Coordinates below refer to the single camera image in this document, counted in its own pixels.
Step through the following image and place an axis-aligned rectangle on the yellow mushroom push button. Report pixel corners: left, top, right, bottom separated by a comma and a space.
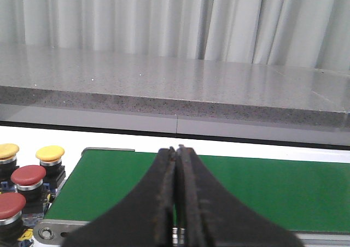
36, 145, 66, 192
0, 143, 19, 192

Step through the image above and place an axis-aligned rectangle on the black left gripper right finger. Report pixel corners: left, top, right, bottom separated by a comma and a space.
177, 146, 303, 246

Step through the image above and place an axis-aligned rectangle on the aluminium conveyor frame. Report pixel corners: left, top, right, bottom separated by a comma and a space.
34, 148, 349, 246

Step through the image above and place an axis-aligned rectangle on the green conveyor belt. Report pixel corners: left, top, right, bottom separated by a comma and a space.
46, 149, 349, 233

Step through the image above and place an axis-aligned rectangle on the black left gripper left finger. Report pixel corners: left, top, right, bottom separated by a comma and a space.
63, 148, 175, 246

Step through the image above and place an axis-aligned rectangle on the red mushroom push button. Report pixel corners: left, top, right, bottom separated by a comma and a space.
1, 192, 33, 246
10, 165, 50, 215

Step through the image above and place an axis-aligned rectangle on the grey stone countertop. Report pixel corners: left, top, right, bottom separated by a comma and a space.
1, 43, 349, 128

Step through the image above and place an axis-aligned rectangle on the white pleated curtain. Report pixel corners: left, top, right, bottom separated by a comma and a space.
1, 0, 349, 70

